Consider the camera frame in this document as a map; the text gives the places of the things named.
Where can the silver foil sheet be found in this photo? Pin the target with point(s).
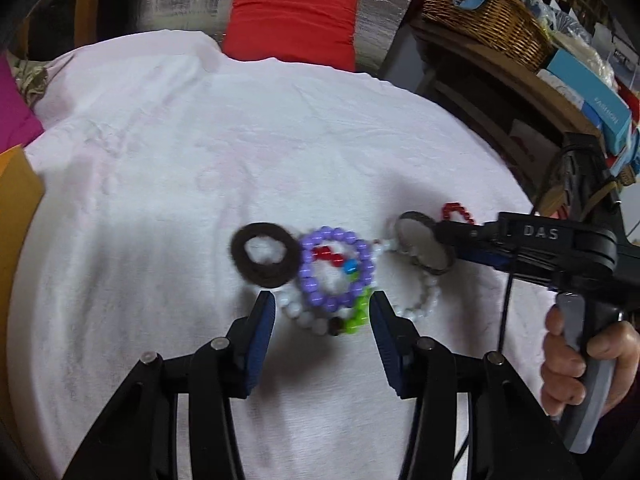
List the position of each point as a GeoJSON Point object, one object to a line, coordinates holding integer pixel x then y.
{"type": "Point", "coordinates": [390, 10]}

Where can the striped patterned cloth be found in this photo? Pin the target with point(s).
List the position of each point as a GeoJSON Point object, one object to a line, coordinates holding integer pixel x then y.
{"type": "Point", "coordinates": [32, 82]}

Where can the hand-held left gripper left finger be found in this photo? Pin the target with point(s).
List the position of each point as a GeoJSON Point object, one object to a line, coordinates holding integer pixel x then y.
{"type": "Point", "coordinates": [259, 345]}

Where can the pale pink towel blanket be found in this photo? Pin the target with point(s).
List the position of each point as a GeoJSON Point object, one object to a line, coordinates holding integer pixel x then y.
{"type": "Point", "coordinates": [175, 160]}

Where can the wooden shelf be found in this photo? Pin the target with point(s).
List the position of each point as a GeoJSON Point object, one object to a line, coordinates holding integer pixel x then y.
{"type": "Point", "coordinates": [500, 75]}

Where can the clear plastic bags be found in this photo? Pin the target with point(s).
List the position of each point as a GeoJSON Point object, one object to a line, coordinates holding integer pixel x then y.
{"type": "Point", "coordinates": [575, 25]}

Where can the orange box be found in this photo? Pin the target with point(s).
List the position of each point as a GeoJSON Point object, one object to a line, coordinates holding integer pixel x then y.
{"type": "Point", "coordinates": [17, 200]}

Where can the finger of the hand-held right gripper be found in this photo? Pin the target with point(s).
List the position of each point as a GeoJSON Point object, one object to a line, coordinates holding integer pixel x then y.
{"type": "Point", "coordinates": [487, 256]}
{"type": "Point", "coordinates": [467, 233]}

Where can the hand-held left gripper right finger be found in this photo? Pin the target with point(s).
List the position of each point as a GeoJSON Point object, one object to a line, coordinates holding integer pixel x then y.
{"type": "Point", "coordinates": [386, 347]}

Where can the person's right hand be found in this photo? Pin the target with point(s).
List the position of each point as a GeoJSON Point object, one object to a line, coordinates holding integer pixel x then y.
{"type": "Point", "coordinates": [560, 375]}

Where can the blue cardboard box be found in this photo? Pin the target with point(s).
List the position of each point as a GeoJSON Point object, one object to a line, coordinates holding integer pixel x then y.
{"type": "Point", "coordinates": [590, 95]}

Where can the wicker basket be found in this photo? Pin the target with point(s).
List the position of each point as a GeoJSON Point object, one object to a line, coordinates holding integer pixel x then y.
{"type": "Point", "coordinates": [490, 20]}

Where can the red cushion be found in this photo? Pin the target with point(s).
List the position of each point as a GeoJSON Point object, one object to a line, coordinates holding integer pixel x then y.
{"type": "Point", "coordinates": [290, 20]}

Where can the magenta cushion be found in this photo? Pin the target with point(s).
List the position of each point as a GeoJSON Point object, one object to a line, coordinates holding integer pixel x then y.
{"type": "Point", "coordinates": [15, 115]}

